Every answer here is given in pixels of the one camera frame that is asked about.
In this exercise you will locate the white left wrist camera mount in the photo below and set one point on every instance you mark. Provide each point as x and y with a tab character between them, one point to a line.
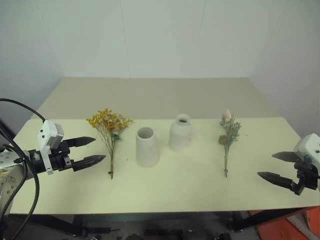
47	132

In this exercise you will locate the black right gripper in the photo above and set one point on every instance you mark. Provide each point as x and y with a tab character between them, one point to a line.
307	177

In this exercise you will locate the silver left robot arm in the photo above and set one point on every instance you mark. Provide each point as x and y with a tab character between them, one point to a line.
8	160

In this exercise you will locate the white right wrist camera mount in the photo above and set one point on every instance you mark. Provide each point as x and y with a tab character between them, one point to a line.
308	145

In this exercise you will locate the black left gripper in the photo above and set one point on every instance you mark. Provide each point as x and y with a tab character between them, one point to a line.
61	160

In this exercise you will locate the green dried flower bunch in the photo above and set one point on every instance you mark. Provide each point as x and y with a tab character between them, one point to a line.
230	130

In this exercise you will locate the white conical ceramic vase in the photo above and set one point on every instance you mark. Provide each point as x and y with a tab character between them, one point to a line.
147	152

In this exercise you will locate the orange crate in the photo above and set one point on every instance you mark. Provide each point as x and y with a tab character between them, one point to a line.
313	220

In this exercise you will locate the yellow dried flower bunch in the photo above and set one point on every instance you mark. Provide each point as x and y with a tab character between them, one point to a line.
110	121

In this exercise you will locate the white bottle-shaped ceramic vase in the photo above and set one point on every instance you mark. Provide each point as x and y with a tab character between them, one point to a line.
180	137

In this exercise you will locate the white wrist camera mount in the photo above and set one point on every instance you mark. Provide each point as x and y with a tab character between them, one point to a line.
308	145
47	132

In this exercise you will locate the black metal table frame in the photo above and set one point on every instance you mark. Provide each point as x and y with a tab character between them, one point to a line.
262	216

